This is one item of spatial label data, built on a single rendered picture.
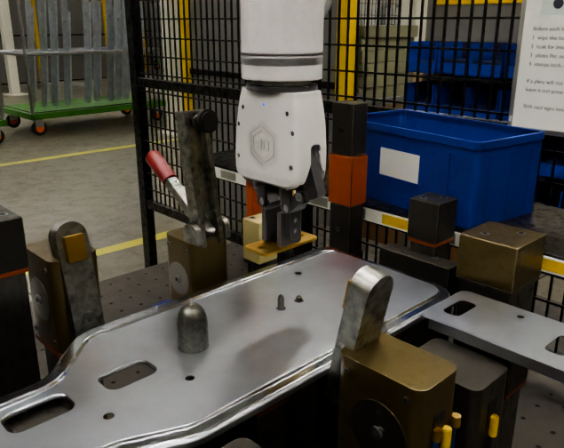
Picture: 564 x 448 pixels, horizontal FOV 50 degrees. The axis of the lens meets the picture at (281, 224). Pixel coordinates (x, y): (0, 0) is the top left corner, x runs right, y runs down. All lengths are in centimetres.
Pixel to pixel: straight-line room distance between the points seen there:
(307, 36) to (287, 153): 11
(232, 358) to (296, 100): 26
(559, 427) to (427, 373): 61
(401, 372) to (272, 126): 27
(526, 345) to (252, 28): 43
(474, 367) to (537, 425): 45
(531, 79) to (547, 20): 9
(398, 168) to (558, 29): 32
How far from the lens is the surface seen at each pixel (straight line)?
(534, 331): 73
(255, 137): 65
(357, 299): 52
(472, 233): 82
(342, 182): 99
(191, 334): 63
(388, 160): 102
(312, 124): 62
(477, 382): 65
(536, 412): 115
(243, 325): 68
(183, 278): 82
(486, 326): 72
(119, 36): 875
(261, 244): 68
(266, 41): 61
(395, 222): 99
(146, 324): 70
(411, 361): 54
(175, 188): 83
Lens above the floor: 132
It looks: 19 degrees down
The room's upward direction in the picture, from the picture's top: straight up
